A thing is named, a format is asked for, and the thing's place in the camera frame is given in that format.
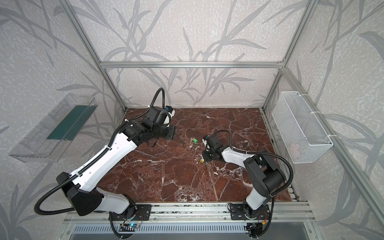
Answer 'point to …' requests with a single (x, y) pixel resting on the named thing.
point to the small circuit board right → (254, 229)
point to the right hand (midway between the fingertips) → (205, 150)
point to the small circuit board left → (130, 227)
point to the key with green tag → (193, 139)
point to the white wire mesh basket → (304, 137)
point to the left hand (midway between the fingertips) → (177, 126)
